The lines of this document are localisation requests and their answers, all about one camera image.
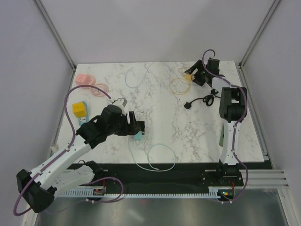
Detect teal power strip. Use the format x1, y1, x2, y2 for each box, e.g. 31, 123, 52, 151
77, 101, 89, 126

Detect pink cube power socket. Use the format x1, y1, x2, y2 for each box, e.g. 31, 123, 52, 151
75, 74, 95, 86

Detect teal charging cable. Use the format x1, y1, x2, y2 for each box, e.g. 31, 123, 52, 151
128, 138, 180, 172

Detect yellow charging cable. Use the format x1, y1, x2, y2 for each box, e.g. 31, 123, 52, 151
169, 67, 192, 96

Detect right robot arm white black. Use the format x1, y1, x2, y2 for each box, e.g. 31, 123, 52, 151
184, 58, 247, 166

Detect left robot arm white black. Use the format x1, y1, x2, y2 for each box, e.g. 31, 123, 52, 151
16, 105, 145, 213

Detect black power cord with plug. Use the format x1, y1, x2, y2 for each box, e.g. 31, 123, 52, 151
183, 88, 221, 110

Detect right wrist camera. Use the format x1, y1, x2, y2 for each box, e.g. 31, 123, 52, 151
206, 58, 220, 75

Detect yellow cube power socket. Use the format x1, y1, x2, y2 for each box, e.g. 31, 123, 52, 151
72, 101, 87, 118

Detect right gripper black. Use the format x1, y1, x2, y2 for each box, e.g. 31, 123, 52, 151
185, 60, 209, 87

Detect pink coiled cord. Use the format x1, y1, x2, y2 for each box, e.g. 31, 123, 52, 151
90, 82, 110, 97

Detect yellow charger plug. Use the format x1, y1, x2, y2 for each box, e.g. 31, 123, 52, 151
184, 74, 194, 81

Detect teal charger plug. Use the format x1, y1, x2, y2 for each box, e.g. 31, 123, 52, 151
132, 131, 145, 141

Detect blue charging cable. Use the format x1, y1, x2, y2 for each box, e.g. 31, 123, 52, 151
124, 61, 184, 88

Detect white slotted cable duct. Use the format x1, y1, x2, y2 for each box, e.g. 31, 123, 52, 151
59, 186, 234, 199

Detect green power strip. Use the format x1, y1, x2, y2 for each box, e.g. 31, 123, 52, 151
219, 124, 224, 147

